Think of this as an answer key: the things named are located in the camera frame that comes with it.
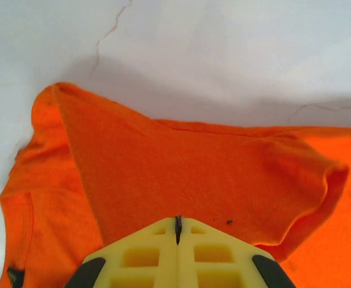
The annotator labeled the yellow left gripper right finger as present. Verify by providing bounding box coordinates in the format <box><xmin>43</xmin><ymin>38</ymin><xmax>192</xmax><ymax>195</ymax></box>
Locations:
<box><xmin>178</xmin><ymin>215</ymin><xmax>296</xmax><ymax>288</ymax></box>

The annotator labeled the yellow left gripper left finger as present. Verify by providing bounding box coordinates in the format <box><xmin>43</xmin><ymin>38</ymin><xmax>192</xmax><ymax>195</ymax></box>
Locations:
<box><xmin>64</xmin><ymin>215</ymin><xmax>179</xmax><ymax>288</ymax></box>

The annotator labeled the orange t-shirt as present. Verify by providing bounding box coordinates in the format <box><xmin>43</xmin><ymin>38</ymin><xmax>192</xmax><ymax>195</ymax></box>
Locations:
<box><xmin>0</xmin><ymin>81</ymin><xmax>351</xmax><ymax>288</ymax></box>

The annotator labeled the loose orange thread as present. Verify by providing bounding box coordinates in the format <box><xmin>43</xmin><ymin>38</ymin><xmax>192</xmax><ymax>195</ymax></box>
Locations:
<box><xmin>89</xmin><ymin>0</ymin><xmax>134</xmax><ymax>77</ymax></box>
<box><xmin>286</xmin><ymin>102</ymin><xmax>351</xmax><ymax>124</ymax></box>

